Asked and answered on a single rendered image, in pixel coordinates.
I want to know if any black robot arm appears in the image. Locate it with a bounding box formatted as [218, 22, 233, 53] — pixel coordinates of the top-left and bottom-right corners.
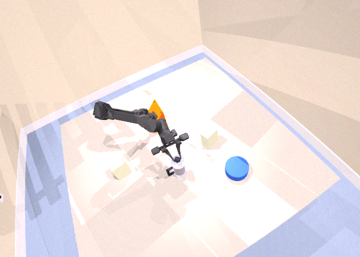
[93, 101, 178, 145]

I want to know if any blue short cylinder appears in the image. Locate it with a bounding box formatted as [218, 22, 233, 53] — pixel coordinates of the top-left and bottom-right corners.
[225, 156, 249, 181]

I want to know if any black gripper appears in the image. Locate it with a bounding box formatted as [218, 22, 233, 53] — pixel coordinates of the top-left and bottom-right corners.
[151, 128, 189, 162]

